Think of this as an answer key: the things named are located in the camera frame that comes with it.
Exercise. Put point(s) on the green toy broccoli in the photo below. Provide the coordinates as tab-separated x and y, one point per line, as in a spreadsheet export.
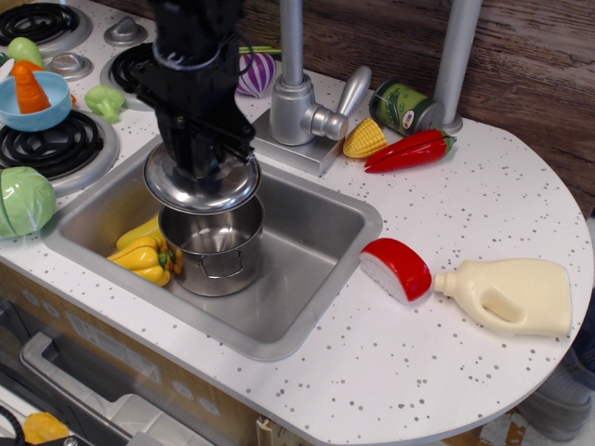
106	102

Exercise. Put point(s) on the orange toy carrot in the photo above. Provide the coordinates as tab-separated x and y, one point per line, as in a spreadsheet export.
31	97

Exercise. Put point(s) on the yellow toy bell pepper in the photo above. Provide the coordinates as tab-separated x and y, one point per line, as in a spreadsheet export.
151	258

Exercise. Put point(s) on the silver oven door handle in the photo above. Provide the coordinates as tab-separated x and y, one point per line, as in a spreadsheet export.
108	405

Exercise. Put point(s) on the green toy pear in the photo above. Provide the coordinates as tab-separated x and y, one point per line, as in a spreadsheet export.
24	49

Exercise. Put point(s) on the stainless steel pot lid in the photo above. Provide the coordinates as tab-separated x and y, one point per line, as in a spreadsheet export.
233	184

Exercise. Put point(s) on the silver toy faucet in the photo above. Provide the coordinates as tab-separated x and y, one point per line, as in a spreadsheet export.
296	130

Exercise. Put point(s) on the stainless steel sink basin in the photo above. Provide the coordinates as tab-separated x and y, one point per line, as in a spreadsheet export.
312	240

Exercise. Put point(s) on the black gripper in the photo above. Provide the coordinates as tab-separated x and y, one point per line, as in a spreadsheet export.
194	102

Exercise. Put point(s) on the silver stove knob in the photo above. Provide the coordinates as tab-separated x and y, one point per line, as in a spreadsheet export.
125	32
71	66

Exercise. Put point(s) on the grey right support pole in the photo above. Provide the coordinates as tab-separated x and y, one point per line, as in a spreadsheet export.
461	28

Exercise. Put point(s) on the green pea can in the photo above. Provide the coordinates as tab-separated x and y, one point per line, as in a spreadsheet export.
403	109

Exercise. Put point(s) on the silver stove knob rear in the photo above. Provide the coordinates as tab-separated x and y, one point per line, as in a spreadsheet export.
125	32

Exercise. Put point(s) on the silver stove knob front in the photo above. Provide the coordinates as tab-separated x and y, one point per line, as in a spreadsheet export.
71	66

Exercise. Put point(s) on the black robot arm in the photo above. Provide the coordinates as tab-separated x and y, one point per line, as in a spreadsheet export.
191	27

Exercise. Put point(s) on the yellow toy corn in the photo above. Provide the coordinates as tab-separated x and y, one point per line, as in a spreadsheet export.
366	139

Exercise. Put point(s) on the blue plastic bowl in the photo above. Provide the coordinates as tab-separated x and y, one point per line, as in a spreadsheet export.
58	94

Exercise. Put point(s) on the black rear left burner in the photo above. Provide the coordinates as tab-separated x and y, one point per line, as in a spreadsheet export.
55	28

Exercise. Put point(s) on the cream toy detergent bottle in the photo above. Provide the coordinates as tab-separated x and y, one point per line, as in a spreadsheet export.
519	296

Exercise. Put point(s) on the red toy cheese wedge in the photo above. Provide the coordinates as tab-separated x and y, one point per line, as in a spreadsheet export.
397	268

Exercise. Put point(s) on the black front stove burner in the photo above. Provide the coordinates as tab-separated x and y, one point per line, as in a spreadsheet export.
71	155

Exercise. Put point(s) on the black rear right burner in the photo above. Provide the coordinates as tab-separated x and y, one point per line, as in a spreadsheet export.
117	74

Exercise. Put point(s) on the red toy chili pepper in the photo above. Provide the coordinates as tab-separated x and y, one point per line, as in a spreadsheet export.
424	147

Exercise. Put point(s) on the purple striped toy onion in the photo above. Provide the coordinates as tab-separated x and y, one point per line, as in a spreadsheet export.
258	70

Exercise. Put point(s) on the yellow toy banana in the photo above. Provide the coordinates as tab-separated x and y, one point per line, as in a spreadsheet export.
148	228

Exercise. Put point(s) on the green toy cabbage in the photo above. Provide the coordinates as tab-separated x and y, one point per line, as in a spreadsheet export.
28	201

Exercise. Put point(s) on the yellow object on floor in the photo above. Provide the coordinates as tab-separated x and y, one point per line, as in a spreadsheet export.
43	427

